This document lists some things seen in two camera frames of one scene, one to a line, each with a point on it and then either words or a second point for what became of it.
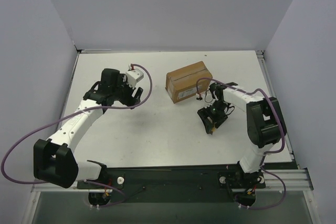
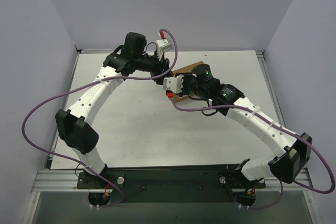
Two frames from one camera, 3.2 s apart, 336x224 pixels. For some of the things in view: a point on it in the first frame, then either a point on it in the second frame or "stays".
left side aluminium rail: x=76 y=59 stays
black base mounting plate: x=205 y=183 stays
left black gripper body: x=130 y=95 -> x=161 y=70
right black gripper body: x=213 y=116 -> x=186 y=86
